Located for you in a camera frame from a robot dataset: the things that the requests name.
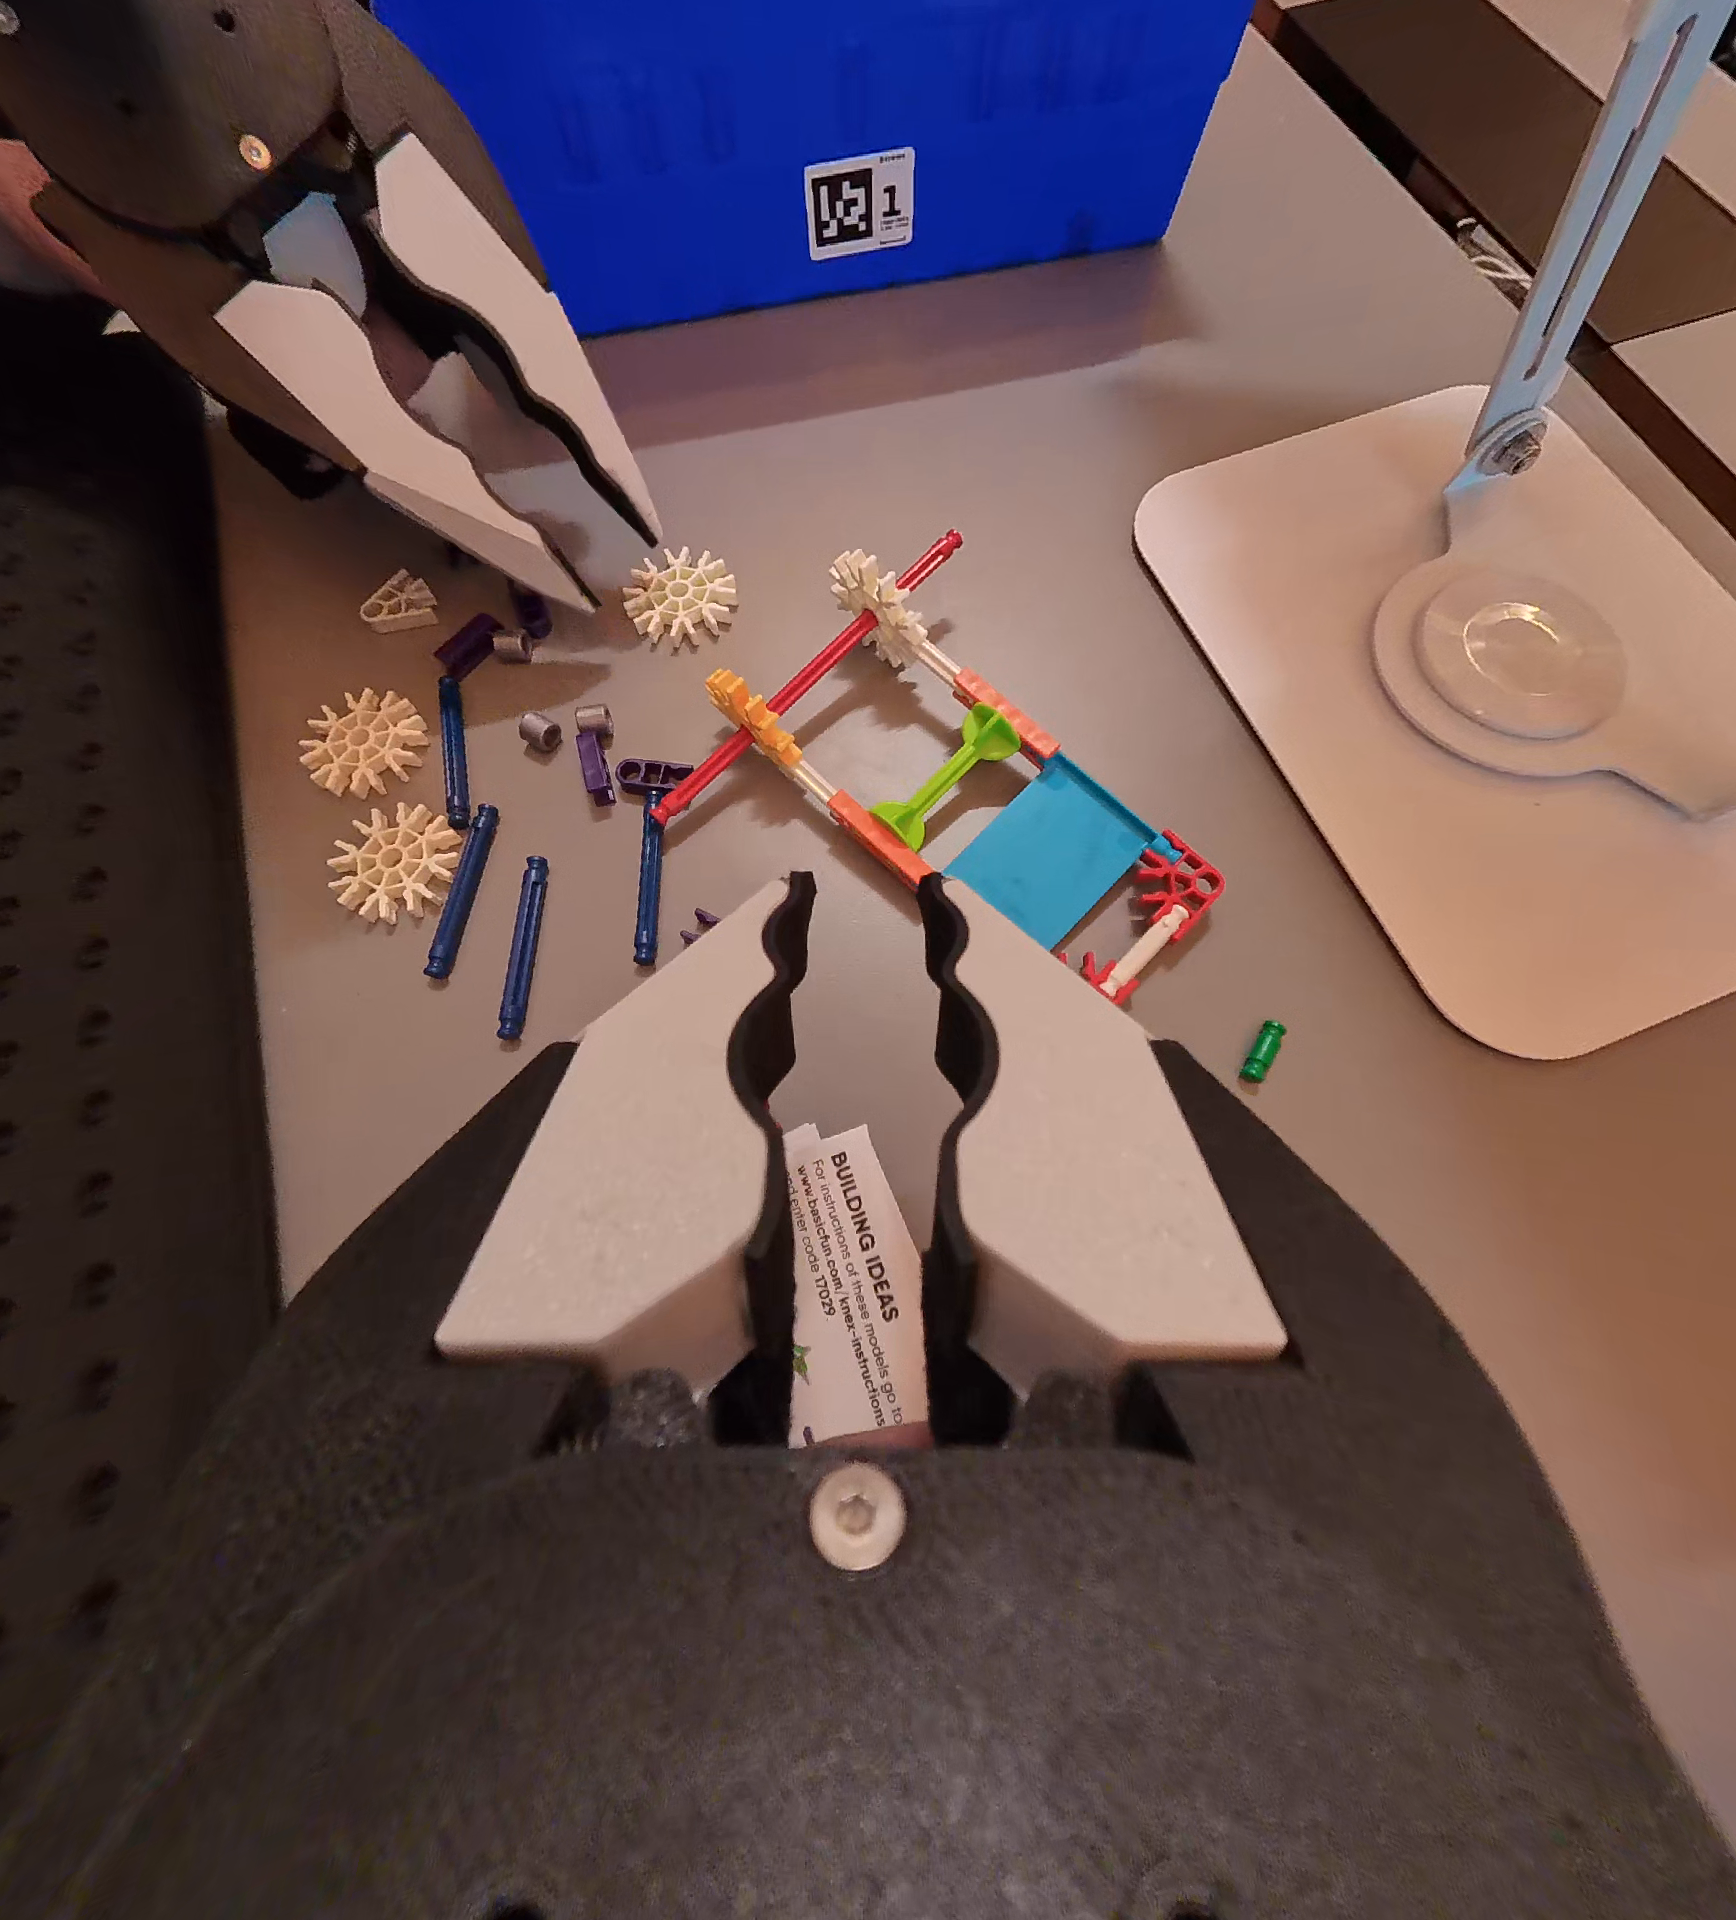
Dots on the blue storage bin with tag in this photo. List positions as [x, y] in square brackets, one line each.
[659, 90]

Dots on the black perforated panel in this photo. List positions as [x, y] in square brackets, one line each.
[59, 1051]

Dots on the short green toy rod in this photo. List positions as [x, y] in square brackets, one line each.
[1262, 1051]

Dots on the purple clip connector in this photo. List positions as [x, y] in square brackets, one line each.
[533, 615]
[597, 772]
[701, 926]
[467, 643]
[654, 774]

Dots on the instruction leaflet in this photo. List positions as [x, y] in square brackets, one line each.
[860, 1275]

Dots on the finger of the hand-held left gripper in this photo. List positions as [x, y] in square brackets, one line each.
[342, 390]
[493, 285]

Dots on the colourful toy construction model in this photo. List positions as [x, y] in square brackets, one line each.
[1049, 855]

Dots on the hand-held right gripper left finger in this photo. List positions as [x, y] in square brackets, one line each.
[598, 1201]

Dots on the white snowflake connector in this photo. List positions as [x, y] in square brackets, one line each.
[365, 741]
[396, 863]
[678, 598]

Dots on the blue toy rod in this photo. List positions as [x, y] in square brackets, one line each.
[454, 751]
[649, 885]
[522, 945]
[462, 893]

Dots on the grey fan connector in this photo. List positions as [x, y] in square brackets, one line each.
[401, 603]

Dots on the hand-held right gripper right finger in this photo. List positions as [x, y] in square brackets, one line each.
[1122, 1201]

